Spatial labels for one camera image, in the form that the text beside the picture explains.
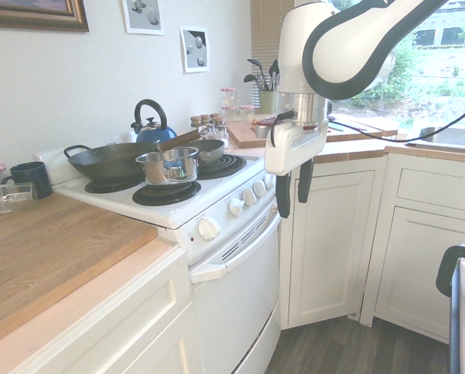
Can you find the white base cabinet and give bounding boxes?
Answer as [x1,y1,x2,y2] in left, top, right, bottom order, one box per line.
[0,245,204,374]

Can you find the gold framed painting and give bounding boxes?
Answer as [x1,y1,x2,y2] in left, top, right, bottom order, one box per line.
[0,0,90,33]

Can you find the glass pepper shaker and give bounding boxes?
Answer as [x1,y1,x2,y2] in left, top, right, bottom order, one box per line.
[215,122,230,148]

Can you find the steel sink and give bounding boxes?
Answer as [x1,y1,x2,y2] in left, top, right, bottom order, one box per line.
[405,126,465,151]

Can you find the stainless steel saucepan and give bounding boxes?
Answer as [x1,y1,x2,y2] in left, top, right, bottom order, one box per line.
[135,146,213,185]

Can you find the clear glass jar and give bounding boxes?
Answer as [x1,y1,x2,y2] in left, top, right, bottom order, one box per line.
[0,182,39,216]

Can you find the large grey shapes print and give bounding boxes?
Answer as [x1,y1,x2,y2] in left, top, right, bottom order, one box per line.
[122,0,166,37]

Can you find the wooden cutting board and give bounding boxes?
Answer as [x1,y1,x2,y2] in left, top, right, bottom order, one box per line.
[224,118,385,150]

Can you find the dark blue mug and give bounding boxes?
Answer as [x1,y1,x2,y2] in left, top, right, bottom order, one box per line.
[0,161,54,200]

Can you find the small grey shapes print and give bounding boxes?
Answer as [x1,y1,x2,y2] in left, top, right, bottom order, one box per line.
[178,25,211,74]

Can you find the dark frying pan wooden handle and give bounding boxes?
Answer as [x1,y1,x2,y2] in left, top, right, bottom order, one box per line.
[156,129,226,169]

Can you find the black kitchen utensils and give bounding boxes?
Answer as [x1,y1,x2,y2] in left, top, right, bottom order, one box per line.
[243,58,281,93]

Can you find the green utensil holder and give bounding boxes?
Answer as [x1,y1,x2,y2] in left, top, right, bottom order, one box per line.
[259,90,278,115]

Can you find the white cabinet drawer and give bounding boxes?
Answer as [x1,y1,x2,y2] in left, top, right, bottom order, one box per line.
[396,167,465,215]

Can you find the white oven door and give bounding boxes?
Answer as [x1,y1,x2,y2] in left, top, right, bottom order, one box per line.
[188,196,283,374]

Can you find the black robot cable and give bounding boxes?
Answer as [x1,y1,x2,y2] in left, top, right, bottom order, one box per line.
[269,100,465,148]

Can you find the black wok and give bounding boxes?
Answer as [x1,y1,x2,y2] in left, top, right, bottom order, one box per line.
[63,142,158,184]

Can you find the wooden window blind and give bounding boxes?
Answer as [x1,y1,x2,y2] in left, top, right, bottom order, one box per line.
[249,0,295,110]

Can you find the white electric stove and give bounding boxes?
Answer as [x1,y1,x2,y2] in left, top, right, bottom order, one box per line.
[32,130,284,374]

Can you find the blue kettle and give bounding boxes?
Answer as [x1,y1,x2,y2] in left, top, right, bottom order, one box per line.
[130,98,178,145]

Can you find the white corner cabinet door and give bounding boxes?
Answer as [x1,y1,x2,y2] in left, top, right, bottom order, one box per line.
[280,154,389,332]

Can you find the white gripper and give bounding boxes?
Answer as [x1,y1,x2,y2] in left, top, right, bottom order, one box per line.
[263,117,329,219]

